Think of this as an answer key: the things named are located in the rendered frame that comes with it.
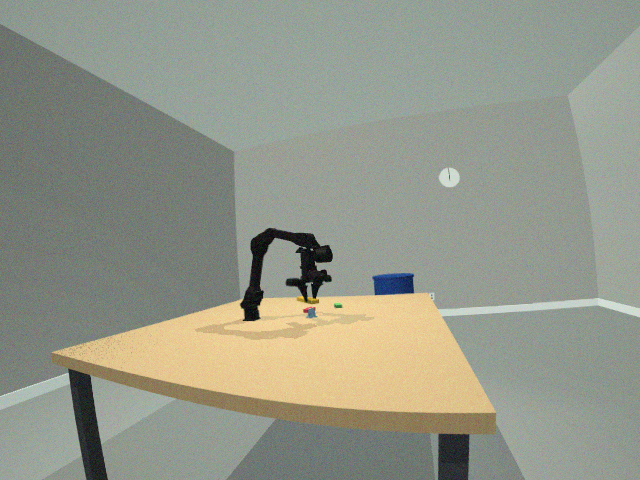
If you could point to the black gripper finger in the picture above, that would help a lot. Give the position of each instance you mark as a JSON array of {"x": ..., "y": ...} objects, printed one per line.
[
  {"x": 303, "y": 290},
  {"x": 315, "y": 288}
]

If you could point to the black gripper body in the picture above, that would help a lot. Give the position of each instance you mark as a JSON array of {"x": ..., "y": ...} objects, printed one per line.
[{"x": 302, "y": 282}]

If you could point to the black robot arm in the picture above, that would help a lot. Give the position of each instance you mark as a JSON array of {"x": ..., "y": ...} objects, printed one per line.
[{"x": 259, "y": 245}]

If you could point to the yellow bar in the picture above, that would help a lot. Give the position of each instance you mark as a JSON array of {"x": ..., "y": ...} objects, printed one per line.
[{"x": 310, "y": 300}]

